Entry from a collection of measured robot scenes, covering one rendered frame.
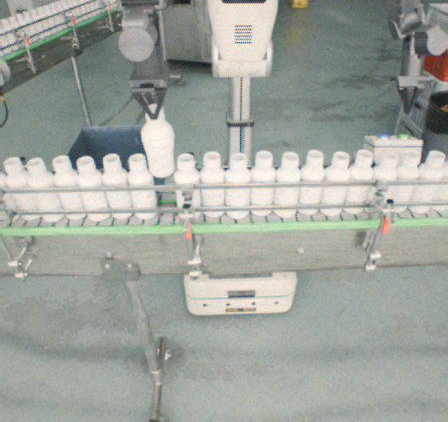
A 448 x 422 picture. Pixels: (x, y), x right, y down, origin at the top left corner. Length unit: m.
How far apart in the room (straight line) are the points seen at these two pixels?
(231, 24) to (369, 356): 1.53
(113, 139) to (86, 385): 1.07
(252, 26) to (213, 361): 1.40
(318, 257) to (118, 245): 0.52
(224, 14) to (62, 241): 0.85
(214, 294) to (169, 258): 0.79
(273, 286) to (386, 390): 0.66
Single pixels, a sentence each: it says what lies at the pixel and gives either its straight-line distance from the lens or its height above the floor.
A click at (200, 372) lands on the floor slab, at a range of 1.81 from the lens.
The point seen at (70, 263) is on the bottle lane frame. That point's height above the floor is 0.87.
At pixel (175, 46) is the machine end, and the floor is 0.28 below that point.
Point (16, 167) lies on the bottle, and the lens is 0.97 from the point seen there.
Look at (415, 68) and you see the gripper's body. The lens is 1.11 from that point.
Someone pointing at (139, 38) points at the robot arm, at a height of 1.46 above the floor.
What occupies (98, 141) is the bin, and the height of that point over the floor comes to 0.89.
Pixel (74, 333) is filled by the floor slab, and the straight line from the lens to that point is 2.03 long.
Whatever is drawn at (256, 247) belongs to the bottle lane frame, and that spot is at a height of 0.92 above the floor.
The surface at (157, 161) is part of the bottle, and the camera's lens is 0.84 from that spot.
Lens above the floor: 1.63
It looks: 38 degrees down
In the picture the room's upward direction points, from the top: straight up
